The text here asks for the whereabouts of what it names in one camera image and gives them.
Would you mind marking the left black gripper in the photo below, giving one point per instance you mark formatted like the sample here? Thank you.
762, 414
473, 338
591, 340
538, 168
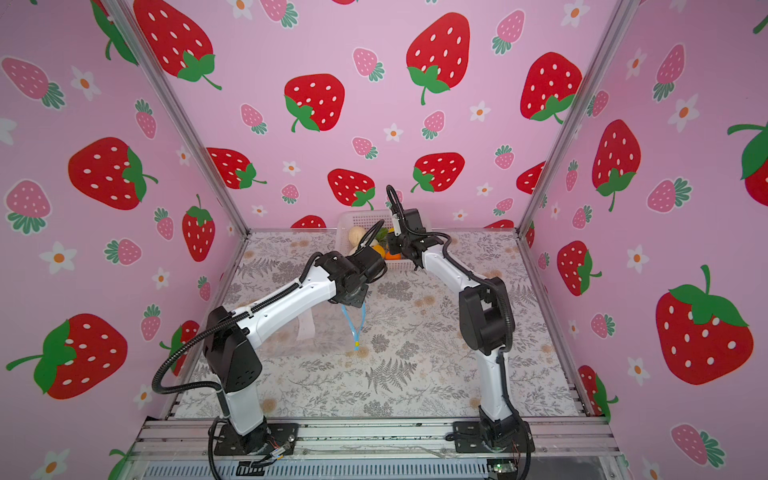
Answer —
361, 299

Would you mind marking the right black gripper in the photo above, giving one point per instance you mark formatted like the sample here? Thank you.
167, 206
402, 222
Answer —
394, 246

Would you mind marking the white plastic basket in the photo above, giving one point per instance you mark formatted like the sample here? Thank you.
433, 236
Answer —
353, 225

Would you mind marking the clear zip top bag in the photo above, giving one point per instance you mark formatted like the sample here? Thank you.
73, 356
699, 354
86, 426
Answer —
324, 329

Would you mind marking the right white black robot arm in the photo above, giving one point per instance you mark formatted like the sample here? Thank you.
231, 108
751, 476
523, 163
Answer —
486, 321

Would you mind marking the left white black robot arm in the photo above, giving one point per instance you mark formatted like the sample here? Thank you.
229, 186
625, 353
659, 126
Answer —
231, 340

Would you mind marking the yellow orange toy fruit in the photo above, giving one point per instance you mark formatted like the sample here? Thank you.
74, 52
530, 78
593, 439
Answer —
380, 250

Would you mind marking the beige toy potato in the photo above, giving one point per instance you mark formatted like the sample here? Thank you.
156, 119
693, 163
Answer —
355, 235

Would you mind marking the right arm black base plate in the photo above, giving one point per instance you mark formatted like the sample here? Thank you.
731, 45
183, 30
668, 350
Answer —
481, 437

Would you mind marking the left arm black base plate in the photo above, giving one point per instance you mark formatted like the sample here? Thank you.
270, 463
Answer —
267, 439

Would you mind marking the aluminium front rail frame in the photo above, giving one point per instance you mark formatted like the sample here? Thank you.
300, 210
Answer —
387, 448

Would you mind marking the right aluminium corner post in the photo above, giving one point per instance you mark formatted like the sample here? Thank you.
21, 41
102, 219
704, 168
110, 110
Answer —
611, 39

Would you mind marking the aluminium corner post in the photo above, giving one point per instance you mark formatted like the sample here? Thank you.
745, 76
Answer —
128, 27
611, 39

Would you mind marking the left aluminium corner post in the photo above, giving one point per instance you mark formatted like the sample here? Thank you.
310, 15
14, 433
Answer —
128, 27

